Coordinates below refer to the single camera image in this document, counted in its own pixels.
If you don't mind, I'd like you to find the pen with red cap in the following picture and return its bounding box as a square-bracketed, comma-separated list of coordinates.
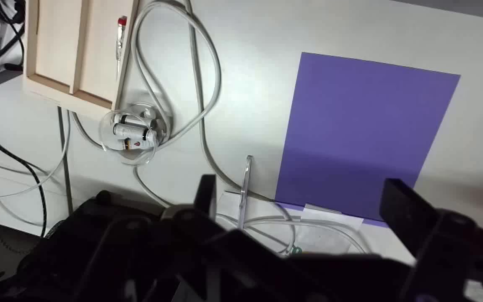
[113, 16, 129, 64]

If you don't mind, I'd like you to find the thick grey cable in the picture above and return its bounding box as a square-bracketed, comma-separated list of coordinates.
[112, 0, 224, 150]

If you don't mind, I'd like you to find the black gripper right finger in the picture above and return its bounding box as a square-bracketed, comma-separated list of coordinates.
[377, 177, 451, 260]

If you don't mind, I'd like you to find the light wooden tray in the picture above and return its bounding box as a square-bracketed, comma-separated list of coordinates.
[23, 0, 142, 111]

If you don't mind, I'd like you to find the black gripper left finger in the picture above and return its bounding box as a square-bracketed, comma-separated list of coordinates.
[191, 173, 217, 222]

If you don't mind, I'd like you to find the thin black cable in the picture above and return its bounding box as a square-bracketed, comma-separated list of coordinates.
[0, 130, 50, 239]

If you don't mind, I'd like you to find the purple paper sheet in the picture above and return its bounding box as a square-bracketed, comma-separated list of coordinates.
[273, 51, 462, 229]

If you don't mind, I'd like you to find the thin grey cable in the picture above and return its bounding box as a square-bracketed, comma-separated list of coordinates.
[182, 0, 300, 257]

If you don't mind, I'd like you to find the metal wire stand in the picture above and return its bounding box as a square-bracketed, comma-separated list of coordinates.
[222, 155, 254, 230]

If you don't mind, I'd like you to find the thin white cable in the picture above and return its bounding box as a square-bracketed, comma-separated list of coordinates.
[0, 106, 73, 205]

